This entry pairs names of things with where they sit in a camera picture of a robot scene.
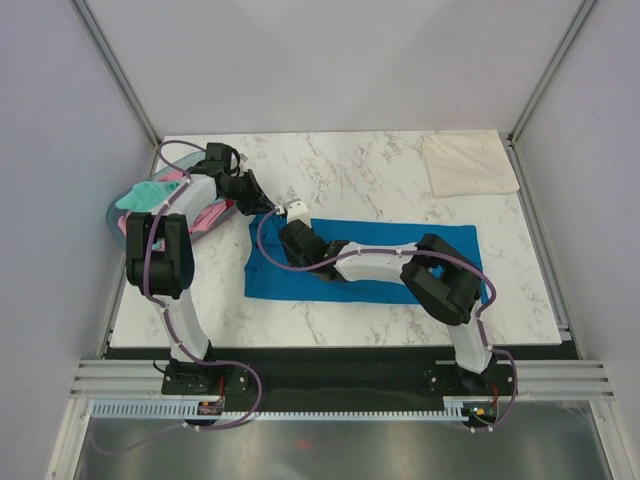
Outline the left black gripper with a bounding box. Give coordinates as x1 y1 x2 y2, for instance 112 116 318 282
220 170 278 217

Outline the blue t-shirt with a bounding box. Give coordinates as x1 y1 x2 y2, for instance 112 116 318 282
244 215 483 305

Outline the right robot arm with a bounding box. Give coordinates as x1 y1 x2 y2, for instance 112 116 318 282
279 220 494 394

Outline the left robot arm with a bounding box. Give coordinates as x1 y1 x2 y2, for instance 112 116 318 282
125 142 275 393

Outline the pink t-shirt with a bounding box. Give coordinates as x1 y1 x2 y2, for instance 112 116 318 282
114 172 227 234

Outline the grey plastic laundry basket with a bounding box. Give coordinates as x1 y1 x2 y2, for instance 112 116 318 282
106 166 237 250

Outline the teal t-shirt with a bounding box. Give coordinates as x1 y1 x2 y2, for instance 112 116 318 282
115 181 180 213

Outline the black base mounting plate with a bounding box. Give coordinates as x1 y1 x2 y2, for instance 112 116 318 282
162 347 515 413

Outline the folded cream t-shirt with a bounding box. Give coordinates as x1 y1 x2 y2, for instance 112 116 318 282
419 130 520 198

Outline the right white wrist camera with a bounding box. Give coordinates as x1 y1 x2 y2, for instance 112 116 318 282
284 199 312 228

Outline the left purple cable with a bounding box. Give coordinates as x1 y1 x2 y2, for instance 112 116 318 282
92 139 266 456

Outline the purple cable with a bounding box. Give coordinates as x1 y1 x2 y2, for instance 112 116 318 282
92 139 266 456
255 208 519 434

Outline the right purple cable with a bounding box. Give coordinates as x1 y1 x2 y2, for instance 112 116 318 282
255 208 519 434

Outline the white slotted cable duct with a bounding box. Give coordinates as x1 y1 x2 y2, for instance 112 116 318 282
91 399 479 422

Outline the right aluminium frame post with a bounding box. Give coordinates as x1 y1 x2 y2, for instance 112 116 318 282
505 0 599 146

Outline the aluminium frame post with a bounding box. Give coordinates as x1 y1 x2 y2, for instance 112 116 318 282
69 0 161 147
505 0 599 146

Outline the left aluminium frame post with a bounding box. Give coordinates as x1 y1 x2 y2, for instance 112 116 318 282
69 0 161 147

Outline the aluminium rail profile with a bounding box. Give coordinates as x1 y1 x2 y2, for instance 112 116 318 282
71 360 613 400

